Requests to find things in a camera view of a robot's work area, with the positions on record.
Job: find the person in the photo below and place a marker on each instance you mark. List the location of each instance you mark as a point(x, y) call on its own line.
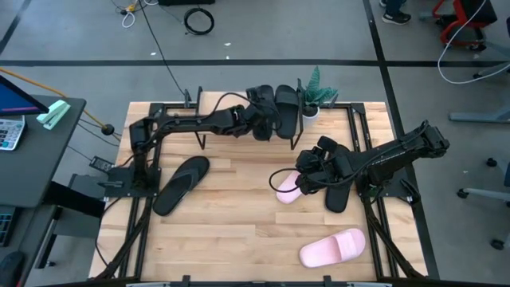
point(396, 18)

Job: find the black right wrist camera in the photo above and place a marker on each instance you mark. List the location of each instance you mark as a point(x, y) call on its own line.
point(327, 144)

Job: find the green leafy plant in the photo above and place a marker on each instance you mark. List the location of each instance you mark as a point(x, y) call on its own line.
point(316, 93)

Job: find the pink slide sandal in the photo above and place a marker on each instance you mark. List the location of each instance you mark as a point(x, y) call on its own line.
point(330, 249)
point(287, 193)

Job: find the black slide sandal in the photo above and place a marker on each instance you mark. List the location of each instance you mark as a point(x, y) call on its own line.
point(287, 119)
point(261, 93)

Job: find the black power brick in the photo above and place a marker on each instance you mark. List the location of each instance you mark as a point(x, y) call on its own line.
point(101, 163)

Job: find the black flip-flop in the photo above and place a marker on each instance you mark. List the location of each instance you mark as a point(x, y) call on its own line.
point(175, 191)
point(338, 201)

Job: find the grey table leg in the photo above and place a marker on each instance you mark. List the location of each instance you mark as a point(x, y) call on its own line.
point(478, 116)

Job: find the black aluminium rig frame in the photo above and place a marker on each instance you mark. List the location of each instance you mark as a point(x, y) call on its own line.
point(167, 106)

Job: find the large computer monitor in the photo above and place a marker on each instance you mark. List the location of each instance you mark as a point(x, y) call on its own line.
point(16, 101)

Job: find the red framed black chair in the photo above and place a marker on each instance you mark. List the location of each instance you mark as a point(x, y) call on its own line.
point(478, 12)

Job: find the white plant pot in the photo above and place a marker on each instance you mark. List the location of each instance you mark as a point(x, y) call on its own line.
point(311, 112)

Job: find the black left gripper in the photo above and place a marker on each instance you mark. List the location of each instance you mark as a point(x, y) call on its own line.
point(251, 119)

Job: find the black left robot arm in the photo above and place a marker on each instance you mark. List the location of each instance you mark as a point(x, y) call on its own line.
point(191, 121)

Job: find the grey desk calculator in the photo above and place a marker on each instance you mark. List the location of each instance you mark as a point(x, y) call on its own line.
point(10, 133)

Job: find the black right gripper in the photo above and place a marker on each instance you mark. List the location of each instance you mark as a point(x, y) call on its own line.
point(332, 171)

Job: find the grey office chair base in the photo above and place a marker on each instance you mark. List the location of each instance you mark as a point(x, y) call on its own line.
point(490, 193)

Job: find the dark grey desk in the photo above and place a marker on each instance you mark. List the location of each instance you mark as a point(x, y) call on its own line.
point(40, 167)

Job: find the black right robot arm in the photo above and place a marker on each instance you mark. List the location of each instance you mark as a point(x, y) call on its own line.
point(398, 157)

